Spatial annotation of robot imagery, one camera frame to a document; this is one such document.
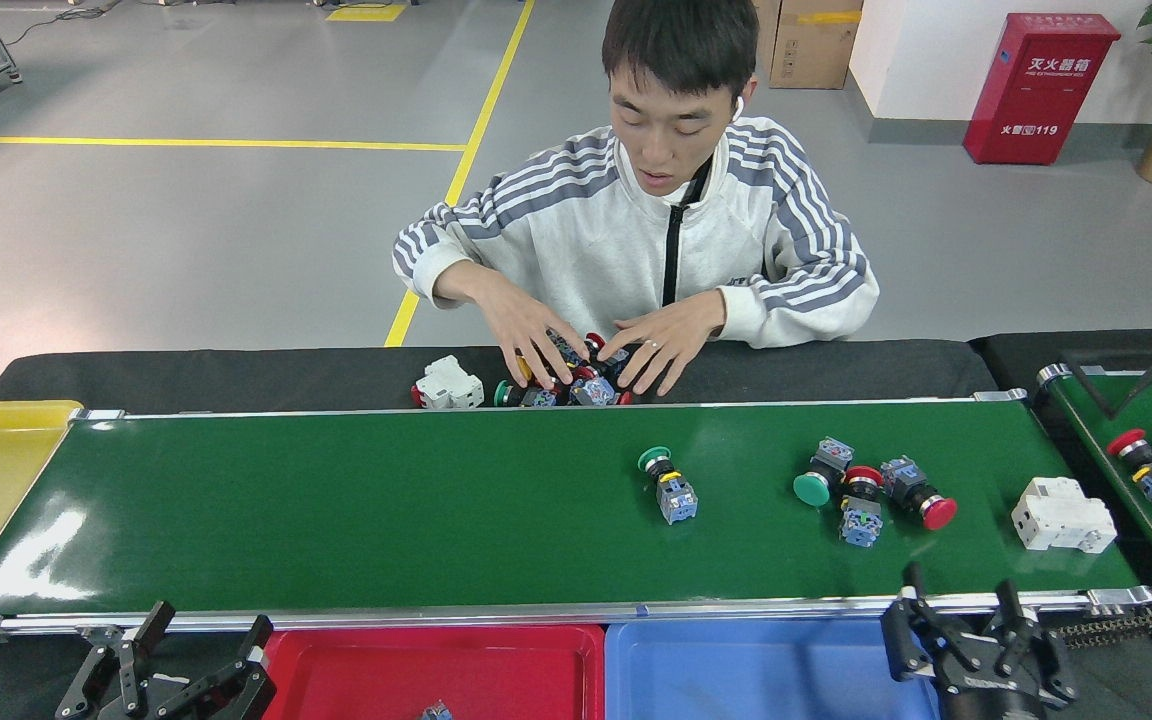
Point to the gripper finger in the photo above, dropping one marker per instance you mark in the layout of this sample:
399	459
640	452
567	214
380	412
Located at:
126	660
251	680

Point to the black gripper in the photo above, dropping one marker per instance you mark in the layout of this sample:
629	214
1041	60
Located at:
991	700

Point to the white circuit breaker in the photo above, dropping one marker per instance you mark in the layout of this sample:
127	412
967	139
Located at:
1064	515
448	385

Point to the red plastic tray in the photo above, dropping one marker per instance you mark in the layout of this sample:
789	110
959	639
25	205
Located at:
436	670

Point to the blue plastic tray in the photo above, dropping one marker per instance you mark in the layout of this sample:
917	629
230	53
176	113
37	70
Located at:
756	670

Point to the long green conveyor belt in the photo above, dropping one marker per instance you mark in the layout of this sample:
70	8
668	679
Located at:
436	510

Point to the short green conveyor belt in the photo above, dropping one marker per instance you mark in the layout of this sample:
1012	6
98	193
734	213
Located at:
1136	400

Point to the person's left hand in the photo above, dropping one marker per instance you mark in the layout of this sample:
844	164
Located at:
671	335

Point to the person's right hand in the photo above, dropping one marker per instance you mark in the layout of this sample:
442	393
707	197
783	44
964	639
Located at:
526	325

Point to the black table cloth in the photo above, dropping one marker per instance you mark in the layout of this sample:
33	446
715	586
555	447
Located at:
236	378

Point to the person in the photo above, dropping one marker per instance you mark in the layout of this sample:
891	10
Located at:
586	240

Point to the red fire extinguisher box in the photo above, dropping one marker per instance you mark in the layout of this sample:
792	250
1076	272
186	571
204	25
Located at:
1036	90

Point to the brown cardboard box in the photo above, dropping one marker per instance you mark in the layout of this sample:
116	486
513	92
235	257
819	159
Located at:
811	45

